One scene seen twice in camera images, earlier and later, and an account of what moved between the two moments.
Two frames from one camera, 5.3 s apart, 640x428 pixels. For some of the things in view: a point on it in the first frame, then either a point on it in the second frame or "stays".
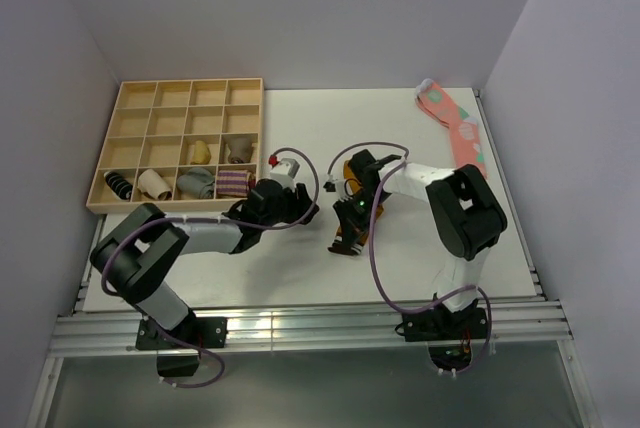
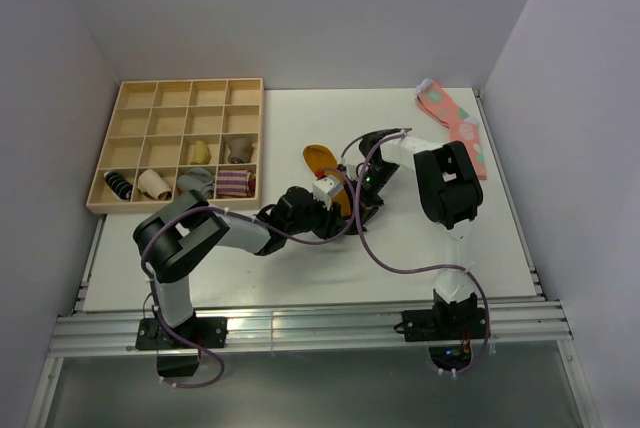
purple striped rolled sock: x=233 y=183 stays
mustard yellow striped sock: x=353 y=187 -> x=321 y=159
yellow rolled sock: x=202 y=153 stays
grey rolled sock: x=198 y=181 stays
